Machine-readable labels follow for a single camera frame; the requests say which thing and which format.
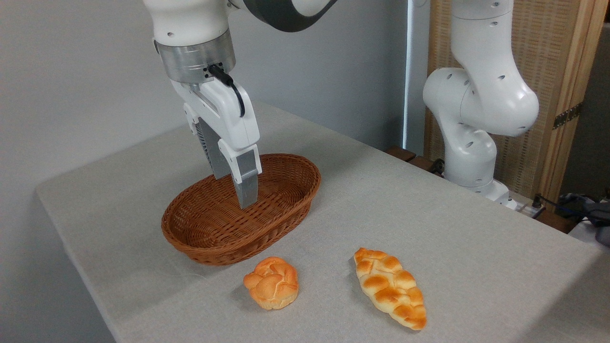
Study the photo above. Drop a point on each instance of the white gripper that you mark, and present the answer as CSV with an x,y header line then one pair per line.
x,y
224,109

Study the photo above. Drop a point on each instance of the round knotted bread roll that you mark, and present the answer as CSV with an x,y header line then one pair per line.
x,y
271,286

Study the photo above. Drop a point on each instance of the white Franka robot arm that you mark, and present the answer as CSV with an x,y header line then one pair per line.
x,y
481,95

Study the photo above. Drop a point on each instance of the brown wicker basket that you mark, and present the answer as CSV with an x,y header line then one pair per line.
x,y
214,238

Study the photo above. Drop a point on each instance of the long braided bread loaf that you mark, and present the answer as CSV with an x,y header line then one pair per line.
x,y
388,288

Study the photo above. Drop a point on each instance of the brown wooden base board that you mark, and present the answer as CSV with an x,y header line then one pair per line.
x,y
402,153

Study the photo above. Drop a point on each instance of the grey tablecloth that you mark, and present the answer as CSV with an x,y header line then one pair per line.
x,y
429,214

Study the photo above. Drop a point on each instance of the rattan wooden folding screen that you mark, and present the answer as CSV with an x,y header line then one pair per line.
x,y
548,57

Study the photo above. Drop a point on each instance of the metal screen hinge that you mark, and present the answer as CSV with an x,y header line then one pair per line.
x,y
567,116

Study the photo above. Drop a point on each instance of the dark grey bag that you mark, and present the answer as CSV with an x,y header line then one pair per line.
x,y
598,219

